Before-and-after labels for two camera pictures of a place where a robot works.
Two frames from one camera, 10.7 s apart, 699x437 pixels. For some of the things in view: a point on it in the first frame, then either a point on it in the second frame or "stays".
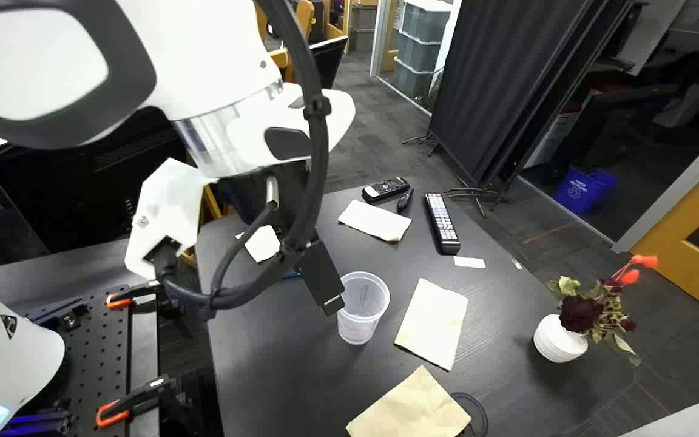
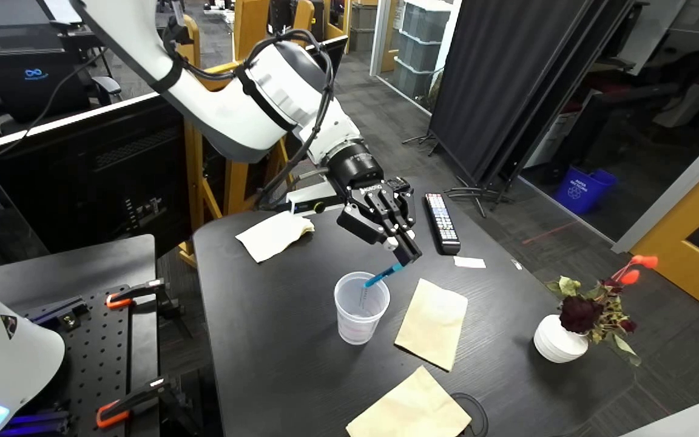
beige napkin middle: x=432 y=325 stays
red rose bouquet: x=598 y=310 stays
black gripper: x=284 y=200 -> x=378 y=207
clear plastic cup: x=364 y=297 stays
